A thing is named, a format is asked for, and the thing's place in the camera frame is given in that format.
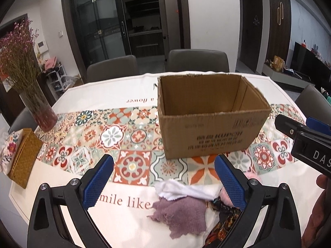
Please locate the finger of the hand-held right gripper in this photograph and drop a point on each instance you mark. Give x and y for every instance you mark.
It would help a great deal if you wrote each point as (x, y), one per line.
(284, 122)
(318, 125)

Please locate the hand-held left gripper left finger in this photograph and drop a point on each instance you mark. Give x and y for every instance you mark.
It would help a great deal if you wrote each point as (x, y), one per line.
(98, 180)

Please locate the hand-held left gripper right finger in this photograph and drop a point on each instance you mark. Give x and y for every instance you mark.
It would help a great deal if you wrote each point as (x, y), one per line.
(230, 183)

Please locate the pink knit hat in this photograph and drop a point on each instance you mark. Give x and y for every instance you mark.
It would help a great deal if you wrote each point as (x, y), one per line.
(225, 199)

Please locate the dark patterned cloth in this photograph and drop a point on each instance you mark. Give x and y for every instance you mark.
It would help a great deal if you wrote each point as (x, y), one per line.
(225, 224)

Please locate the brown cardboard box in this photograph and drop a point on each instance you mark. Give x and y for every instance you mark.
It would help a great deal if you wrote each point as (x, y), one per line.
(206, 139)

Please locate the purple cloth swatch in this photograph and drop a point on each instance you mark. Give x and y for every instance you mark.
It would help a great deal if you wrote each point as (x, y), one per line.
(181, 214)

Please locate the white zigzag-edge cloth swatch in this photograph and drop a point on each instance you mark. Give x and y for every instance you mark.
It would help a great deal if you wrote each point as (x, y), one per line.
(168, 190)

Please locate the person's right hand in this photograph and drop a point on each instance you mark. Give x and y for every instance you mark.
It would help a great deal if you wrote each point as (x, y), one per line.
(320, 211)

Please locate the grey chair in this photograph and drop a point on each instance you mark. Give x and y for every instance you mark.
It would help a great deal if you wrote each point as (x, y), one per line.
(113, 69)
(196, 60)
(313, 100)
(20, 121)

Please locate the teal clothing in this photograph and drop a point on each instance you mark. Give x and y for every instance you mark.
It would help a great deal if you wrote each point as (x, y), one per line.
(326, 97)

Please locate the grey television cabinet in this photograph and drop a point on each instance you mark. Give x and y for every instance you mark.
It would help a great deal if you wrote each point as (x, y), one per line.
(279, 76)

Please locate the yellow paper bag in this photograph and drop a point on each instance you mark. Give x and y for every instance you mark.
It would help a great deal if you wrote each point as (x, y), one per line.
(279, 63)

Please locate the black television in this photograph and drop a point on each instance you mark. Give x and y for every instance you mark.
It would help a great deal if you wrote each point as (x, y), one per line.
(310, 62)

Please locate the woven yellow tissue box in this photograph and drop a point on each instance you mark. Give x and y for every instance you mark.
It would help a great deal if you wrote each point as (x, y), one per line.
(23, 160)

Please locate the slatted wooden panel door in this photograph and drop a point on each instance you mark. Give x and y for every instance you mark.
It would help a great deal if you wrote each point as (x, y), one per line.
(274, 38)

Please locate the dark wooden door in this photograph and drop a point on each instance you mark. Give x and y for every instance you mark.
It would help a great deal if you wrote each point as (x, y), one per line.
(249, 44)

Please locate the white tile-pattern tablecloth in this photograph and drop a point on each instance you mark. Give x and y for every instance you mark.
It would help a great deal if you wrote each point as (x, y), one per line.
(108, 93)

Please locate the floral fabric tissue pouch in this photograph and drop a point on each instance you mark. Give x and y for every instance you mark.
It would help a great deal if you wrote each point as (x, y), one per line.
(10, 149)

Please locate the white shoe rack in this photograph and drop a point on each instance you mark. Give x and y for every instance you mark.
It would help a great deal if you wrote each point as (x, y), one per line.
(58, 82)

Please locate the glass vase with dried flowers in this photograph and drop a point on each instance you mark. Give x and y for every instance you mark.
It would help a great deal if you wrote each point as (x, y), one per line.
(7, 100)

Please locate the pink cloth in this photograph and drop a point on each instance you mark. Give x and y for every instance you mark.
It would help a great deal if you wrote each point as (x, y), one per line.
(50, 64)

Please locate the dark glass sliding door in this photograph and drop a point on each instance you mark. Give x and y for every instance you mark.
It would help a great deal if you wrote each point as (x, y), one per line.
(98, 31)

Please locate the white wall panel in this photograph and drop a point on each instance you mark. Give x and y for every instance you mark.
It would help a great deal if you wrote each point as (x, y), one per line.
(41, 47)

